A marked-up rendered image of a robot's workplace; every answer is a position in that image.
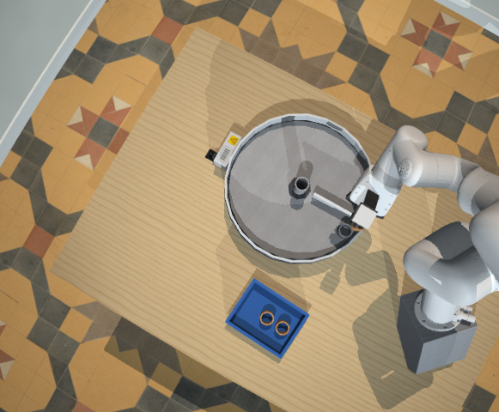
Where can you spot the blue crate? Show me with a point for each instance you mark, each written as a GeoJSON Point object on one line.
{"type": "Point", "coordinates": [245, 317]}

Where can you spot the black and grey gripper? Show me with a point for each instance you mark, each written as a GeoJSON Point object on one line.
{"type": "Point", "coordinates": [367, 181]}

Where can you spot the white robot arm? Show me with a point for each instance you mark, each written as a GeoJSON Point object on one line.
{"type": "Point", "coordinates": [446, 262]}

